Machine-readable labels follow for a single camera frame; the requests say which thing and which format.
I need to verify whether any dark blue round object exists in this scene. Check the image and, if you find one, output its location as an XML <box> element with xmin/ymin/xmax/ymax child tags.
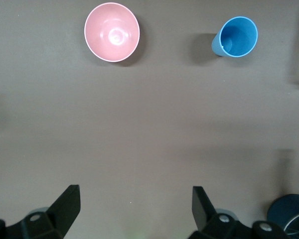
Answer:
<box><xmin>267</xmin><ymin>193</ymin><xmax>299</xmax><ymax>239</ymax></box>

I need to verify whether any blue ribbed cup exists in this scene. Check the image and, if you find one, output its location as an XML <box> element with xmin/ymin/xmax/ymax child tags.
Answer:
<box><xmin>211</xmin><ymin>15</ymin><xmax>259</xmax><ymax>59</ymax></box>

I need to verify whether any pink bowl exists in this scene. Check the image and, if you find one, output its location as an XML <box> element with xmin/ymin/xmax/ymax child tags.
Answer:
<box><xmin>83</xmin><ymin>1</ymin><xmax>141</xmax><ymax>63</ymax></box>

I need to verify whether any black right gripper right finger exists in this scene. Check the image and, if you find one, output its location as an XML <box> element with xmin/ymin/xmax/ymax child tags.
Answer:
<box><xmin>188</xmin><ymin>186</ymin><xmax>290</xmax><ymax>239</ymax></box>

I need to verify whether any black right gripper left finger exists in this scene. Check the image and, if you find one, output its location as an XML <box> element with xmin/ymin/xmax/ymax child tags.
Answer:
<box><xmin>0</xmin><ymin>184</ymin><xmax>81</xmax><ymax>239</ymax></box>

